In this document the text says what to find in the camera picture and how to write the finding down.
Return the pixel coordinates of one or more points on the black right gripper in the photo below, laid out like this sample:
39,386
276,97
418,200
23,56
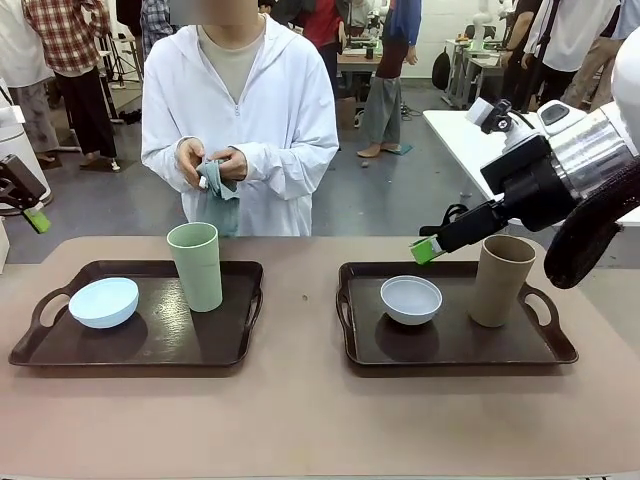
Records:
535,190

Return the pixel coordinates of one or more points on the tall brown cup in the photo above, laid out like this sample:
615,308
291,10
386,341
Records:
495,295

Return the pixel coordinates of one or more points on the grey-blue bowl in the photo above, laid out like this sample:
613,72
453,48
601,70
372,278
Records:
410,314

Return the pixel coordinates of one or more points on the light blue bowl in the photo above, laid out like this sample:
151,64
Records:
100,310

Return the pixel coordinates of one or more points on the tall green cup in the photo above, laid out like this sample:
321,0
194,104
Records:
200,280

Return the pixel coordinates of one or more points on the teal cloth mat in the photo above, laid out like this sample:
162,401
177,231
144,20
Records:
225,210

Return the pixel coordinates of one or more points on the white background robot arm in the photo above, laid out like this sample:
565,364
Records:
482,25

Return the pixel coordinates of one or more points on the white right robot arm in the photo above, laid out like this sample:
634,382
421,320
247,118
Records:
600,145

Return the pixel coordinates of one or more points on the person's left forearm white sleeve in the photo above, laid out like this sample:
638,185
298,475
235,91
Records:
290,170

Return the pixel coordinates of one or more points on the person's right forearm white sleeve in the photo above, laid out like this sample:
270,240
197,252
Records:
160,150

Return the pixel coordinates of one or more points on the dark brown serving tray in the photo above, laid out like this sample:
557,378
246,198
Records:
165,342
450,352

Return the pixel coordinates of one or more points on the person's right hand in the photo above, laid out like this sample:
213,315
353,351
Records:
190,160

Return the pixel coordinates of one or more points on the person's left hand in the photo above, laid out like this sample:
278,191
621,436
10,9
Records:
232,165

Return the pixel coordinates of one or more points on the white box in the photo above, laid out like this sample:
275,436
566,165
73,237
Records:
3,245

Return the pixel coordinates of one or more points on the white side table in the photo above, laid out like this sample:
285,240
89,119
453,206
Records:
450,135

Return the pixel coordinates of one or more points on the person in plain white shirt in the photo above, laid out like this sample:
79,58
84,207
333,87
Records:
20,50

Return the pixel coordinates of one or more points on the person in blue jacket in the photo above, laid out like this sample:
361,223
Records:
385,100

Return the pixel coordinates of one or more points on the cardboard box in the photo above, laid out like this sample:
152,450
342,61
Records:
346,112

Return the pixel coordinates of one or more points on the person in red plaid shirt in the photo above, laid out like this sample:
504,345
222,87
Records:
65,30

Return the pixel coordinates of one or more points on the black backpack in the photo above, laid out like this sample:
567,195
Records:
442,70

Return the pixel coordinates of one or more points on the grey workbench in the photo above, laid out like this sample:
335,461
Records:
355,57
480,60

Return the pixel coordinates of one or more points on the black stand pole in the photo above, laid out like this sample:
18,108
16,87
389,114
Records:
537,75

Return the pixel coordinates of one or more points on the person in blue plaid shirt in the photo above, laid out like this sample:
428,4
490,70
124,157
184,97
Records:
152,20

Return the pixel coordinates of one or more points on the person in black clothes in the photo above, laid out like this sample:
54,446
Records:
520,30

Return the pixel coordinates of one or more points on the person in khaki trousers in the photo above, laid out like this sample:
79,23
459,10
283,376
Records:
595,75

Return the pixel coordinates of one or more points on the person in white hoodie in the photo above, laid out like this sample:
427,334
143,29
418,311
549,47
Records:
280,100

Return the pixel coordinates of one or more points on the person white shirt black trousers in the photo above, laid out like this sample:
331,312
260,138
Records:
575,40

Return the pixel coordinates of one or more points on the person in red top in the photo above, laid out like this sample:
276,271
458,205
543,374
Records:
320,25

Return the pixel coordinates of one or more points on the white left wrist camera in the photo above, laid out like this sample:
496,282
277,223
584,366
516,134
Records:
12,116

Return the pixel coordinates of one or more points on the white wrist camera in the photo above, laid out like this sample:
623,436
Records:
482,112
12,116

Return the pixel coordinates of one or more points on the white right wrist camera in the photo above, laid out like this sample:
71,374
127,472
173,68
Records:
482,112

